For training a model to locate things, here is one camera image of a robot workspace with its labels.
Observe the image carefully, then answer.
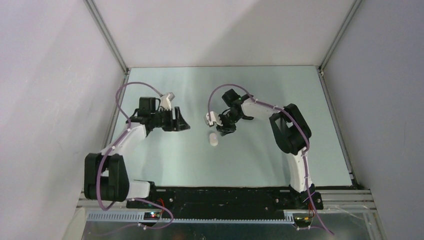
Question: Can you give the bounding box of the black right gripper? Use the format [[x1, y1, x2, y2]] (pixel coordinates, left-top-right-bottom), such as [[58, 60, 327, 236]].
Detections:
[[214, 110, 243, 137]]

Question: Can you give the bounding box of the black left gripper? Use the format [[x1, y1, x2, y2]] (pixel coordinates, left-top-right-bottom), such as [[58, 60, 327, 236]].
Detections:
[[151, 107, 190, 132]]

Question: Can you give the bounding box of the white earbud charging case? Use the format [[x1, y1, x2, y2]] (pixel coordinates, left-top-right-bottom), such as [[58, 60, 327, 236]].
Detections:
[[208, 132, 219, 147]]

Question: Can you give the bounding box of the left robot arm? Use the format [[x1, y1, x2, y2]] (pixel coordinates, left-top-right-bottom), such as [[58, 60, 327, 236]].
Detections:
[[83, 92, 190, 208]]

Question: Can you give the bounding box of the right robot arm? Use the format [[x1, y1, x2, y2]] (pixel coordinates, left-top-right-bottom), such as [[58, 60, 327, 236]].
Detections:
[[205, 89, 315, 209]]

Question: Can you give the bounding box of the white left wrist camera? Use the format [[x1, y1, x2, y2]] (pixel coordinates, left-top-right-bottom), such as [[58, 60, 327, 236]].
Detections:
[[158, 92, 175, 111]]

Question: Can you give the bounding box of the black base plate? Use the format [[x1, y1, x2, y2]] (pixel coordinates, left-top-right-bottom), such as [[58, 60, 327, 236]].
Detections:
[[126, 186, 310, 219]]

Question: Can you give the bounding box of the grey slotted cable duct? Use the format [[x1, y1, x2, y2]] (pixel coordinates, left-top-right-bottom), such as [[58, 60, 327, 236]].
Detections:
[[86, 210, 295, 224]]

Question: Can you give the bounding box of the aluminium front frame rail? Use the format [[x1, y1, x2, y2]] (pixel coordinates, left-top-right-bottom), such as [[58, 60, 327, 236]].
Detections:
[[75, 189, 377, 213]]

